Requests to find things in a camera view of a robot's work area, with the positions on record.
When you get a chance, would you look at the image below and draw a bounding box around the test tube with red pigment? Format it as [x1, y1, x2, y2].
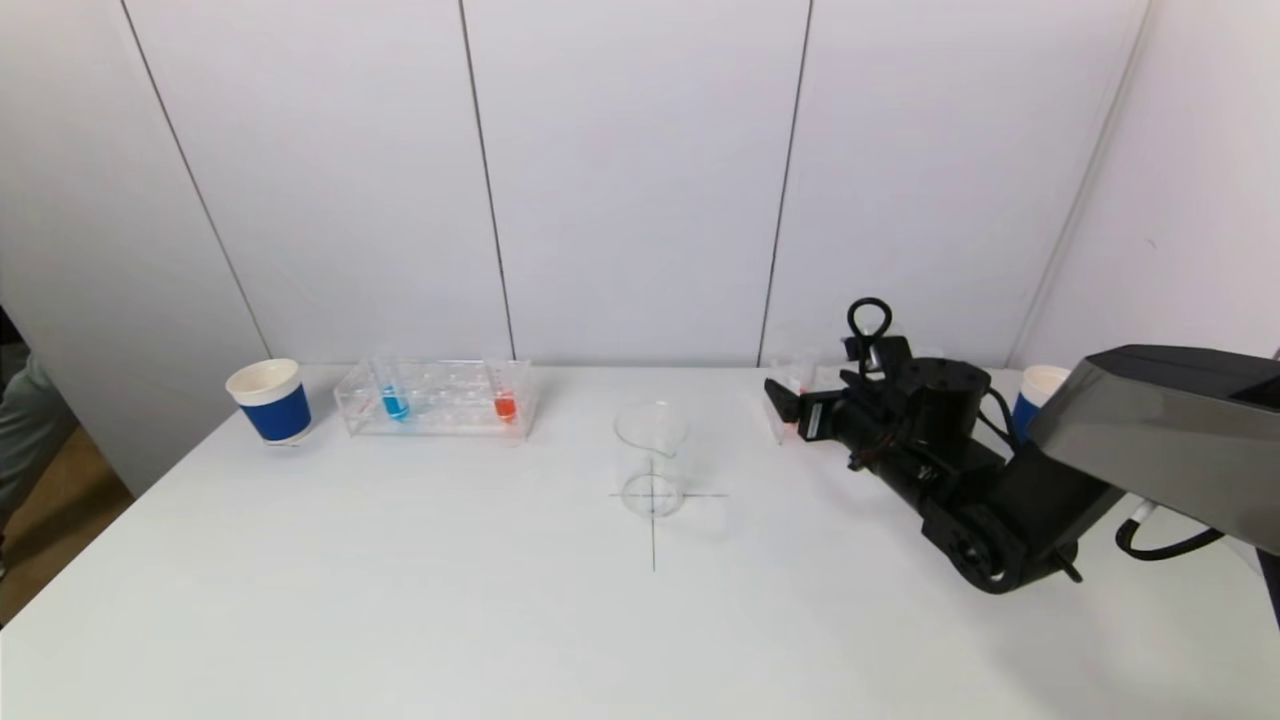
[783, 346, 823, 433]
[486, 348, 521, 425]

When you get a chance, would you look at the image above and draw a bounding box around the clear glass beaker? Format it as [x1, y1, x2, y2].
[613, 401, 691, 520]

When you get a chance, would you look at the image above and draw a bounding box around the test tube with blue pigment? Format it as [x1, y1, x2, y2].
[372, 350, 413, 423]

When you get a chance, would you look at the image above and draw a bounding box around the blue white paper cup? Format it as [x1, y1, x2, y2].
[1012, 365, 1073, 441]
[225, 359, 314, 447]

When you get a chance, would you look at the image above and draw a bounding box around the person in grey trousers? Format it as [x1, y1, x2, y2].
[0, 355, 79, 521]

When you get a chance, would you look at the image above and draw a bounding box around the thin black camera cable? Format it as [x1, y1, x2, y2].
[847, 297, 894, 373]

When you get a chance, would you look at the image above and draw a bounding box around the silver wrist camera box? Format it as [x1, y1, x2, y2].
[843, 335, 913, 377]

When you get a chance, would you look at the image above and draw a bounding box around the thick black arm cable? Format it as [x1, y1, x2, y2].
[1113, 500, 1229, 563]

